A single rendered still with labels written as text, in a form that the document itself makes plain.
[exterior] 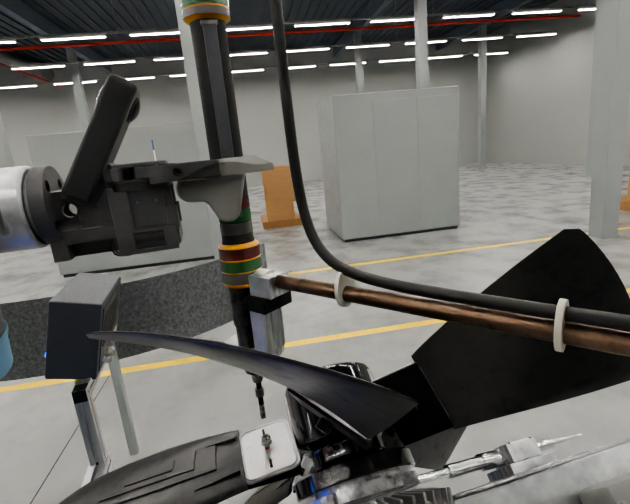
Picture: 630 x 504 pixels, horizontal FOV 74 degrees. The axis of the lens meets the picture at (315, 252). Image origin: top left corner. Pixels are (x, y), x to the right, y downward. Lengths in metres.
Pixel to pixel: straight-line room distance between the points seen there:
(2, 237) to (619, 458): 0.70
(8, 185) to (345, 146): 6.30
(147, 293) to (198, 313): 0.32
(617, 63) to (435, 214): 2.98
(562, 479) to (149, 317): 2.11
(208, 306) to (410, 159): 5.01
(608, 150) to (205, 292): 5.41
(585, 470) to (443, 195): 6.69
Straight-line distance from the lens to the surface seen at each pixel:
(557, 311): 0.29
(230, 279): 0.44
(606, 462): 0.66
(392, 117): 6.84
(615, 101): 6.60
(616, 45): 6.62
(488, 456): 0.68
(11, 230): 0.44
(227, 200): 0.41
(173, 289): 2.42
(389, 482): 0.50
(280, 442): 0.56
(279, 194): 8.62
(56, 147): 6.99
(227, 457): 0.56
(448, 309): 0.32
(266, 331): 0.44
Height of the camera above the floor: 1.53
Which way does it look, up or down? 14 degrees down
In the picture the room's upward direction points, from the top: 5 degrees counter-clockwise
